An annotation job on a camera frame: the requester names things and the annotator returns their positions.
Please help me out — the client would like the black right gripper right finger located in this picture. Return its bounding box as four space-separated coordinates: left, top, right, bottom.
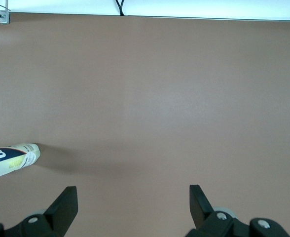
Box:
185 184 290 237

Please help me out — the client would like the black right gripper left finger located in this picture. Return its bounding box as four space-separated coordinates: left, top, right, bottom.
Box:
0 186 78 237

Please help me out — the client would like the short black cable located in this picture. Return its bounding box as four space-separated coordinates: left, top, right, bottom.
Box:
114 0 126 16

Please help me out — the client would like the brown table mat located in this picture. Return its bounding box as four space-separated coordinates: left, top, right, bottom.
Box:
0 12 290 237

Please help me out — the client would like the white table edge rail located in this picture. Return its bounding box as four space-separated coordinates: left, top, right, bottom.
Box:
0 0 290 23

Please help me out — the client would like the white blue tennis ball can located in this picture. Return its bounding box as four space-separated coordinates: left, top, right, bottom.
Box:
0 142 41 182

